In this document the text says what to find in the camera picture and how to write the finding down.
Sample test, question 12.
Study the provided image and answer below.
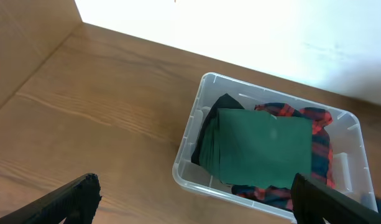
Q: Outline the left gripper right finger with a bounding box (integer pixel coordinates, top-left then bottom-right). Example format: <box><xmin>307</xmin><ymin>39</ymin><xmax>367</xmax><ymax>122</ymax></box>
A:
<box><xmin>291</xmin><ymin>173</ymin><xmax>381</xmax><ymax>224</ymax></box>

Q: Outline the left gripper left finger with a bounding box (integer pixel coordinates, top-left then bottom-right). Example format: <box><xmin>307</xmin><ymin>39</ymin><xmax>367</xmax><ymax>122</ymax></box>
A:
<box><xmin>0</xmin><ymin>173</ymin><xmax>102</xmax><ymax>224</ymax></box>

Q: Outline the red plaid flannel shirt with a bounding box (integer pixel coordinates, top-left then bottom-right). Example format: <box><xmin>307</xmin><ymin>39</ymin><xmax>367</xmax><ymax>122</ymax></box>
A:
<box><xmin>231</xmin><ymin>103</ymin><xmax>335</xmax><ymax>212</ymax></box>

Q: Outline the clear plastic storage bin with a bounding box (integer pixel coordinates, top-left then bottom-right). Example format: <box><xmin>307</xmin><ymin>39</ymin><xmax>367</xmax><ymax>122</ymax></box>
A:
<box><xmin>172</xmin><ymin>72</ymin><xmax>378</xmax><ymax>222</ymax></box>

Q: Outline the green garment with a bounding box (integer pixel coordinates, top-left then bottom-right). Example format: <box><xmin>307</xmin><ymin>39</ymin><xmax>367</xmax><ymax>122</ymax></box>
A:
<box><xmin>199</xmin><ymin>109</ymin><xmax>312</xmax><ymax>189</ymax></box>

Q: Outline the black cloth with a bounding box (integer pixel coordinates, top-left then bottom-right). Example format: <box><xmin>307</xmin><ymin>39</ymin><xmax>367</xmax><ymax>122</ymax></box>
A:
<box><xmin>191</xmin><ymin>93</ymin><xmax>244</xmax><ymax>165</ymax></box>

